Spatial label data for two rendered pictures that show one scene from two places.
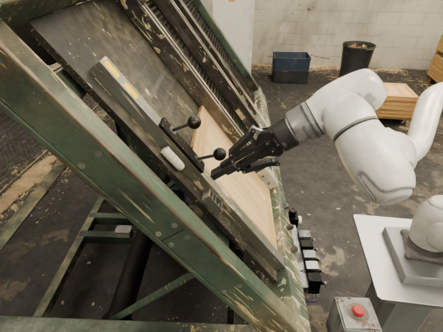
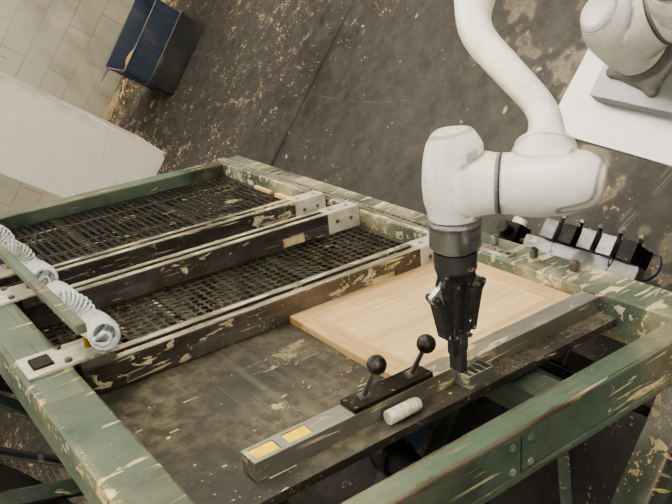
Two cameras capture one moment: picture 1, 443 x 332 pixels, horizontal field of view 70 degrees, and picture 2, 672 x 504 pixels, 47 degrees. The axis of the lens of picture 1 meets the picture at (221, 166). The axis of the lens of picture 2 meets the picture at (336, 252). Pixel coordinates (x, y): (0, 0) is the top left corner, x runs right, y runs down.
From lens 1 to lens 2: 69 cm
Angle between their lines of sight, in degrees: 6
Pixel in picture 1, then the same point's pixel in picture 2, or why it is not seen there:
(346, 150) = (522, 212)
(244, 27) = (39, 112)
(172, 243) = (529, 458)
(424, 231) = (627, 58)
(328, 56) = not seen: outside the picture
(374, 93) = (469, 149)
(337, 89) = (443, 187)
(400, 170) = (576, 172)
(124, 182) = (444, 490)
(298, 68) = (167, 31)
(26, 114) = not seen: outside the picture
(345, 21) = not seen: outside the picture
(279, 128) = (449, 268)
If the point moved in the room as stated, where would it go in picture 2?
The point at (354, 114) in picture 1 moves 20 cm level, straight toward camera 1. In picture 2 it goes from (485, 185) to (560, 259)
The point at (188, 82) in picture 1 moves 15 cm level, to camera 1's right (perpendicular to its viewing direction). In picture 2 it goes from (248, 326) to (272, 268)
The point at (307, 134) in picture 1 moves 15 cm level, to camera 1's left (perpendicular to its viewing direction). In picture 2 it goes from (474, 238) to (440, 322)
